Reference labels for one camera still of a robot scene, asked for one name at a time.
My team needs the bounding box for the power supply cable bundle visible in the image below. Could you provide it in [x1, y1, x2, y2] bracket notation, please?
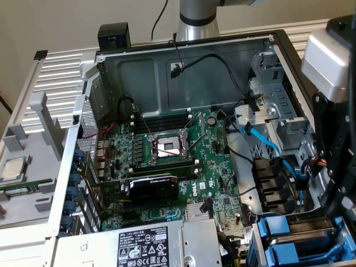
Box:
[216, 229, 250, 267]

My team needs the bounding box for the blue card retention latch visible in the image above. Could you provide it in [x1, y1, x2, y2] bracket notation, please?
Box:
[60, 149, 87, 231]

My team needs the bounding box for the thin black red wire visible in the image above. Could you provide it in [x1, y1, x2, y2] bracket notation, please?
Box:
[168, 32, 186, 73]

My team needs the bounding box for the open PC case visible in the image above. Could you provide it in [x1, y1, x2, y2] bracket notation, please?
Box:
[46, 29, 356, 267]

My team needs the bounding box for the black cable with connector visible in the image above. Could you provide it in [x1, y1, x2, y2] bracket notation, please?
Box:
[170, 53, 264, 112]

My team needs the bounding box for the small black box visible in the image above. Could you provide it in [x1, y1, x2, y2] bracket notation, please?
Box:
[97, 22, 131, 52]

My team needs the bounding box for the metal socket cover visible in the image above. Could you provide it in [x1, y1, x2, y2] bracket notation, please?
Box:
[180, 111, 207, 151]

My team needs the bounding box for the short black looped cable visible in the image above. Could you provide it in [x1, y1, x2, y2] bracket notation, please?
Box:
[117, 95, 140, 119]

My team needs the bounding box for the thin black cable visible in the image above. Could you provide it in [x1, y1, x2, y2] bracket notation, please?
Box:
[151, 0, 169, 39]

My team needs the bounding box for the hard disk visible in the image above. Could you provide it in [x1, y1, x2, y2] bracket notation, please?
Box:
[256, 213, 343, 246]

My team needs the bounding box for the silver rear port stack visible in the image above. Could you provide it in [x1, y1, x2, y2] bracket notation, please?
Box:
[94, 139, 112, 180]

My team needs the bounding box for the socket locking lever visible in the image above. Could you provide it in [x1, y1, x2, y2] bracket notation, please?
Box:
[135, 108, 153, 139]

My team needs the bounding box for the blue plastic disk carrier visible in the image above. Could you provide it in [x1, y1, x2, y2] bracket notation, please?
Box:
[264, 232, 356, 265]

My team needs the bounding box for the silver CPU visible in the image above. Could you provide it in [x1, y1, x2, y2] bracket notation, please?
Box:
[1, 155, 33, 184]

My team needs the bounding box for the green motherboard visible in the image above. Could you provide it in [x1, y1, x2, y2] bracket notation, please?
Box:
[94, 107, 247, 237]

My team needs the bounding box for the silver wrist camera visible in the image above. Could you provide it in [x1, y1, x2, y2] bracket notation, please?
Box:
[301, 30, 353, 103]

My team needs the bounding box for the black graphics card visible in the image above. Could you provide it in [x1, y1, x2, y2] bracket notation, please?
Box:
[96, 172, 180, 206]

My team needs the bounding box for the red yellow power wire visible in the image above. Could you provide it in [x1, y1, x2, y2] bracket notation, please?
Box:
[301, 155, 329, 179]

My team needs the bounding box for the thin dark wire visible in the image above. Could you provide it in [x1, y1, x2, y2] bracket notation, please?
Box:
[224, 172, 258, 199]

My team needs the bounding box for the CPU socket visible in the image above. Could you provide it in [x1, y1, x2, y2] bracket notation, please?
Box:
[149, 130, 192, 165]

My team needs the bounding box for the grey metal disk bay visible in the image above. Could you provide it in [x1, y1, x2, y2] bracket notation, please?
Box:
[250, 202, 356, 267]

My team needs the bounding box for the grey power supply unit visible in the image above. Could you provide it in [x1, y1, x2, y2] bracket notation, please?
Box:
[55, 218, 223, 267]

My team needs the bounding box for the silver heatsink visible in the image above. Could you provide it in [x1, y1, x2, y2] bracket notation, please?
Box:
[185, 202, 214, 221]

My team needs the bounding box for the black RAM slot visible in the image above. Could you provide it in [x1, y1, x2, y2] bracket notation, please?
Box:
[133, 113, 193, 125]
[132, 166, 200, 180]
[129, 159, 199, 171]
[130, 118, 192, 133]

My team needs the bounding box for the blue SATA wire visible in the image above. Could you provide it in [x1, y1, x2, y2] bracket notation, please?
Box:
[240, 124, 308, 214]

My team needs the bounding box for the grey parts rack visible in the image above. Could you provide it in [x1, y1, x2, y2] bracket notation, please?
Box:
[0, 91, 69, 230]

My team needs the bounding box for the black plastic fan shroud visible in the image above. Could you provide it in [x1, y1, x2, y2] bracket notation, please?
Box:
[251, 157, 295, 215]

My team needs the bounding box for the green RAM stick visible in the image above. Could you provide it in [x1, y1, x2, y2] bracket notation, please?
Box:
[0, 177, 53, 199]

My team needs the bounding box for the black motherboard cable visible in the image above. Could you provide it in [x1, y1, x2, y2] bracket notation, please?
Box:
[222, 110, 255, 165]

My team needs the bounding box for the grey metal drive cage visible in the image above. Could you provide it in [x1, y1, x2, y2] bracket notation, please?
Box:
[249, 51, 319, 152]

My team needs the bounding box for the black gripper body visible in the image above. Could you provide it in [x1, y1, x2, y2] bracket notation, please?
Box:
[325, 15, 356, 117]

